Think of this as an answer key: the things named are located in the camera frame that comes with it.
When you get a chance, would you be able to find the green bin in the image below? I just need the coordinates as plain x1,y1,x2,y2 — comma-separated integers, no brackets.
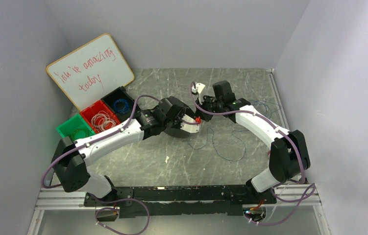
56,114,96,141

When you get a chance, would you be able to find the green cable coil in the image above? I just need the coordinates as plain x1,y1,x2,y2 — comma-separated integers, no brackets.
72,128,90,139

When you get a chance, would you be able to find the blue cable in bin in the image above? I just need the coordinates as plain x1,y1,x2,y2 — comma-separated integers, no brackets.
112,98,132,114

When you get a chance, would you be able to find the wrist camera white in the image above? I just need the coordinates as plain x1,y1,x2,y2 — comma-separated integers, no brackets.
180,115,200,134
191,83,206,105

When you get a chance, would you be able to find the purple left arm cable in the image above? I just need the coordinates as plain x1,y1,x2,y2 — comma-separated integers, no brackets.
41,94,200,235

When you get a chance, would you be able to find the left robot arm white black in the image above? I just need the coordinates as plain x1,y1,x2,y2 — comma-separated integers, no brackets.
51,96,195,198

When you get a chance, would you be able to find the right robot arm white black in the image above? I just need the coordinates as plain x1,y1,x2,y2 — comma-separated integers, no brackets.
190,80,311,192

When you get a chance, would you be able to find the blue cable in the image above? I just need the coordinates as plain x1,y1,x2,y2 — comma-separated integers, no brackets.
112,98,132,114
187,98,283,162

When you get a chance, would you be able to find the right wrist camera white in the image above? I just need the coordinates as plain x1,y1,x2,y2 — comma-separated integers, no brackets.
191,83,206,105

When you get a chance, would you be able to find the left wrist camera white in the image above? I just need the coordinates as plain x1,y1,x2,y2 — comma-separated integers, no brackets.
180,115,200,134

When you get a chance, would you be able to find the white cable coil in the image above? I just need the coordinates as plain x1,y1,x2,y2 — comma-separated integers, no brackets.
90,111,118,133

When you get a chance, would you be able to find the black spool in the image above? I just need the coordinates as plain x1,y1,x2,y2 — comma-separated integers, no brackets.
164,103,196,139

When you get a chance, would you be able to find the whiteboard with red writing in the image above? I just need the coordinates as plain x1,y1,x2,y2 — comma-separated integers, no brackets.
46,33,135,111

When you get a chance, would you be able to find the black bin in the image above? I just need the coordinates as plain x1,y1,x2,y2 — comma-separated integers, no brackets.
101,86,135,122

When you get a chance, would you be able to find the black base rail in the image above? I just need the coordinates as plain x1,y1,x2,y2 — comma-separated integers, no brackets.
84,184,276,218

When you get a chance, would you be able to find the red bin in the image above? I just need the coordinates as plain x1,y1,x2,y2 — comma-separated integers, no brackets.
79,100,121,134

